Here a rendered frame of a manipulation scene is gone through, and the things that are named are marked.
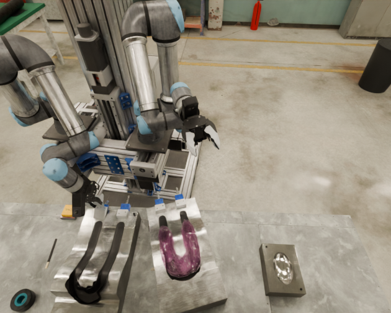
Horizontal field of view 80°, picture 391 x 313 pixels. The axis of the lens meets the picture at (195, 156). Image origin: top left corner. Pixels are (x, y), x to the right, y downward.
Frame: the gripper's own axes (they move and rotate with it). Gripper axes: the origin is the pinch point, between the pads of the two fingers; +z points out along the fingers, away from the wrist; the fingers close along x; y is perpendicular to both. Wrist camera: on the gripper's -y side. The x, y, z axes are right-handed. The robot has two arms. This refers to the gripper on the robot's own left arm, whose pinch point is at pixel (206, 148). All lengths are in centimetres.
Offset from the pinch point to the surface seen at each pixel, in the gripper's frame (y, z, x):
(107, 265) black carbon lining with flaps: 49, 4, 50
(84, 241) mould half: 49, -11, 61
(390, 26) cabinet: 184, -316, -463
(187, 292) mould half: 52, 23, 20
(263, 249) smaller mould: 61, 16, -16
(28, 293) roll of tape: 51, 3, 84
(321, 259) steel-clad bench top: 72, 26, -42
